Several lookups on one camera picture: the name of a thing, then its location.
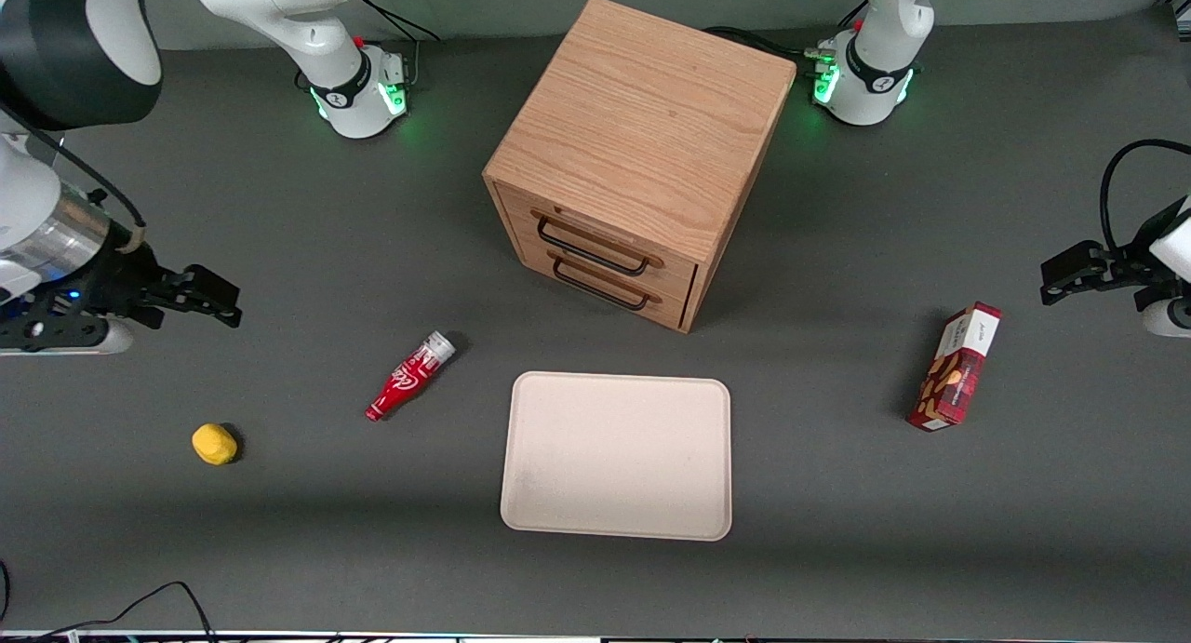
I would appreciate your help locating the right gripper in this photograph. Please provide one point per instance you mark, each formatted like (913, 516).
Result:
(124, 278)

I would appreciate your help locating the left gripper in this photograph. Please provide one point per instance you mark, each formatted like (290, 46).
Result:
(1129, 268)

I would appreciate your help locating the wooden drawer with box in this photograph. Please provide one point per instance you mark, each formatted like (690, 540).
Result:
(675, 273)

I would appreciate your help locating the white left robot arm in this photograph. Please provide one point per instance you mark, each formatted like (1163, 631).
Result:
(879, 61)

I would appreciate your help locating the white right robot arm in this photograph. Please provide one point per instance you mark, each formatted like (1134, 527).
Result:
(279, 15)

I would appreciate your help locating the wooden drawer front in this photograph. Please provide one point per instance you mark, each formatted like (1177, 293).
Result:
(675, 310)

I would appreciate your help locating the wooden drawer cabinet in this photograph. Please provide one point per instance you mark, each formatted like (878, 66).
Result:
(642, 113)

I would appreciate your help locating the yellow lemon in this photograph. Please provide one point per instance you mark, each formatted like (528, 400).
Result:
(214, 444)

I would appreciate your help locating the red cookie box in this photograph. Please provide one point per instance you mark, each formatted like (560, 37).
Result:
(958, 373)

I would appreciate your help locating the red cola bottle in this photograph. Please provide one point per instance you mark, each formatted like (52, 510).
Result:
(409, 375)

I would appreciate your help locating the beige rectangular tray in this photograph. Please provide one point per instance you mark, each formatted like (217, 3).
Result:
(616, 457)

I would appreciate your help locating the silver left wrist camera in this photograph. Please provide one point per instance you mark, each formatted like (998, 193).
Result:
(1168, 319)

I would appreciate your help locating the silver right wrist camera with mount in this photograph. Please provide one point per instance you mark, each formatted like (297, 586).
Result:
(88, 338)

